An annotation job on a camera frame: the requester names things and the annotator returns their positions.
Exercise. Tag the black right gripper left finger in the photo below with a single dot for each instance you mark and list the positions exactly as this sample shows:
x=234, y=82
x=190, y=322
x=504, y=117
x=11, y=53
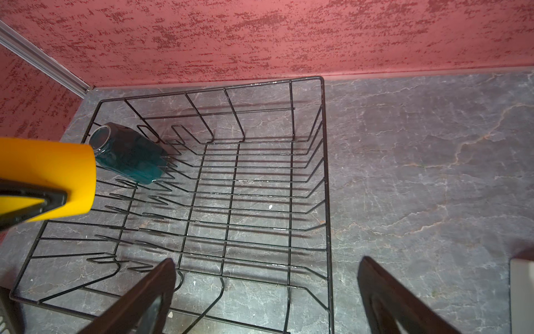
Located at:
x=144, y=308

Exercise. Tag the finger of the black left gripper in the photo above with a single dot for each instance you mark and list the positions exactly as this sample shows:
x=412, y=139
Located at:
x=21, y=202

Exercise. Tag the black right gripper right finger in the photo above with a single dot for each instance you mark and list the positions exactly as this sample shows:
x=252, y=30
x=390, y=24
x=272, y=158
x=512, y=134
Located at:
x=389, y=305

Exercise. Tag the yellow mug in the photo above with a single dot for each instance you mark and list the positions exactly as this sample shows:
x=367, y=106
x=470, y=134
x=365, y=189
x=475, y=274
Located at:
x=67, y=166

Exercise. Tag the teal green cup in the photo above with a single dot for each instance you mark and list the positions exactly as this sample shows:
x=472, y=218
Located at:
x=128, y=153

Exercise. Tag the white plastic tool with red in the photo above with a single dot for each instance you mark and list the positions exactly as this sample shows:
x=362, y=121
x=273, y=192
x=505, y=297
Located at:
x=521, y=296

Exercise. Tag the black calculator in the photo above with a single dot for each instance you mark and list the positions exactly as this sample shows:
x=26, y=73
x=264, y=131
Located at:
x=11, y=322

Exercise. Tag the black wire dish rack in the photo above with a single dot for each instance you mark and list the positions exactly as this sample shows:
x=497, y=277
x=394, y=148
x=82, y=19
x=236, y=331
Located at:
x=242, y=209

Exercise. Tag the aluminium corner post left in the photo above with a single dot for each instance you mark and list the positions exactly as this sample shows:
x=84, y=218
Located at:
x=36, y=57

